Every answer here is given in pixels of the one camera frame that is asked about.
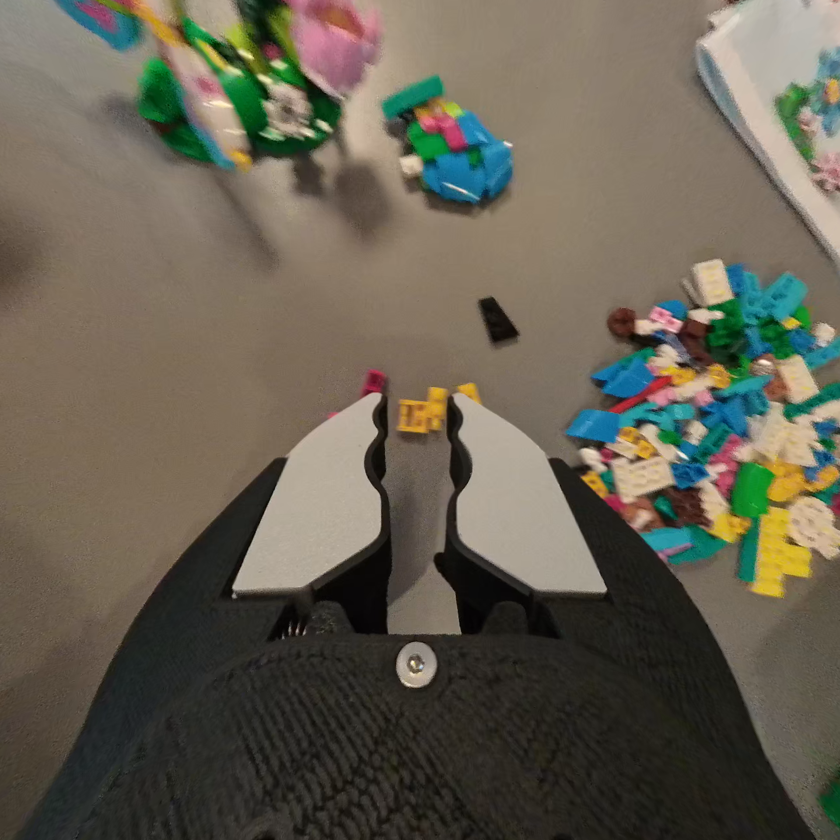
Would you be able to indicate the magenta lego piece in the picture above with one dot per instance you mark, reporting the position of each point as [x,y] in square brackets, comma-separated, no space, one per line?
[374,382]

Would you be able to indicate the yellow lego piece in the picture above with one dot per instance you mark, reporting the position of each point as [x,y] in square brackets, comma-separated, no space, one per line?
[469,392]

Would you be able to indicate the lego instruction booklet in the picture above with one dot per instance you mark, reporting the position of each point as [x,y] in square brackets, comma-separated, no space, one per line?
[768,85]

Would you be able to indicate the pile of loose lego bricks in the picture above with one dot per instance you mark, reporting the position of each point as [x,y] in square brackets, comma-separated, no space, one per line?
[709,433]

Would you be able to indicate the small yellow lego assembly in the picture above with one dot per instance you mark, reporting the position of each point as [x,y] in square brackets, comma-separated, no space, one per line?
[420,413]

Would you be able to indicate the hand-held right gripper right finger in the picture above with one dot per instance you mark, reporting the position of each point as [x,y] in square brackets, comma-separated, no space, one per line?
[518,518]

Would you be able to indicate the blue lego flower build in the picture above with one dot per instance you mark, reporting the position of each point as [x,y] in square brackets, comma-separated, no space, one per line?
[459,164]

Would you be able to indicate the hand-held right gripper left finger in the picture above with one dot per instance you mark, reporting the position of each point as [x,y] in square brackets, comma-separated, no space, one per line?
[315,512]

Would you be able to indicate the black lego wedge plate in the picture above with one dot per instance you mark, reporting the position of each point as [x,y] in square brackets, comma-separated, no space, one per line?
[499,319]

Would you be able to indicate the green butterfly lego build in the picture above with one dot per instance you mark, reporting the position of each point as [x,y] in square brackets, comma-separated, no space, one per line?
[243,98]

